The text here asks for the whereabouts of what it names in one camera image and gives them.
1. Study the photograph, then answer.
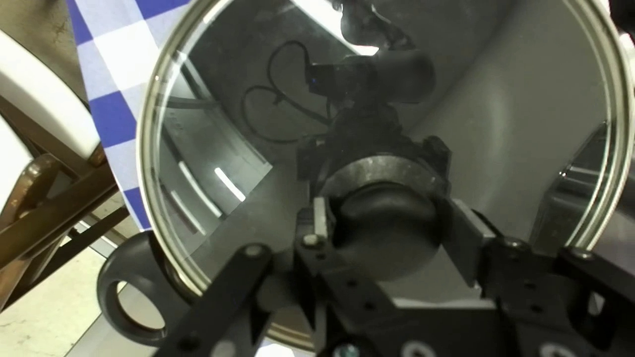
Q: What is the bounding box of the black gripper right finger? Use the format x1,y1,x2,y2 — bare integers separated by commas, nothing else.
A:
438,195,635,357

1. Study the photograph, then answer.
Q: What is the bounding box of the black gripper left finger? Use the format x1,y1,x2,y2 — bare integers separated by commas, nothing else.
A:
155,193,399,357

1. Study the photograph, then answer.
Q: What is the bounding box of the blue white checkered tablecloth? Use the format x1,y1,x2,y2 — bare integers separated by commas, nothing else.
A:
63,0,200,233

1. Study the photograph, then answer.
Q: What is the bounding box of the dish rack with orange items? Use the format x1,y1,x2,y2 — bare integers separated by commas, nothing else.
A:
0,25,131,312

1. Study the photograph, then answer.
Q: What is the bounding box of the black cooking pot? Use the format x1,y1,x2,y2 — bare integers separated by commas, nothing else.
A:
95,0,635,350

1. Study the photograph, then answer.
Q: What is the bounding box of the glass lid with black knob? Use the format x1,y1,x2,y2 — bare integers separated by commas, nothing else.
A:
135,0,635,350

